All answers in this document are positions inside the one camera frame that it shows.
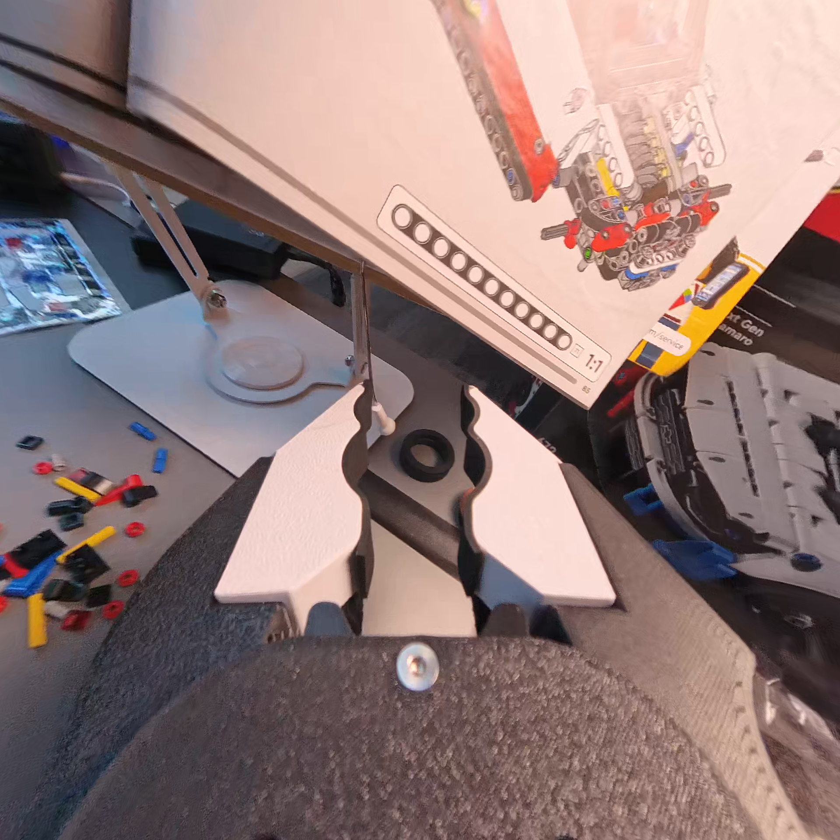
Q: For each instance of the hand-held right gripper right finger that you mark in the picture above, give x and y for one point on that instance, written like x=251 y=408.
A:
x=531 y=525

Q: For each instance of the white book stand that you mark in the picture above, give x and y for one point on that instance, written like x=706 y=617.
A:
x=164 y=367

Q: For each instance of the black power adapter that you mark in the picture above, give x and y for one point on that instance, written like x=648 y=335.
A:
x=216 y=246

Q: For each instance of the holographic sticker sheet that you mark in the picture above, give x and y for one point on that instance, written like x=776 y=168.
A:
x=46 y=275

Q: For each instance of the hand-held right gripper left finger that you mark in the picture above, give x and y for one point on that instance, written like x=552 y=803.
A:
x=295 y=525

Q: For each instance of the white instruction booklet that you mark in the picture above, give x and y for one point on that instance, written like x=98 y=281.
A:
x=328 y=131

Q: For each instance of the black rubber tyre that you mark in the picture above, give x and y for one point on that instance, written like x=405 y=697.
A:
x=408 y=457

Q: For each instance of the white lego pin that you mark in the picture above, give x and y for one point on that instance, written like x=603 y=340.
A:
x=382 y=420

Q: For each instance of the black lego set box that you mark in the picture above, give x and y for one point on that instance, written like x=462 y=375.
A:
x=754 y=420

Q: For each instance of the pile of loose lego pieces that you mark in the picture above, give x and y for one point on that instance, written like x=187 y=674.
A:
x=85 y=564

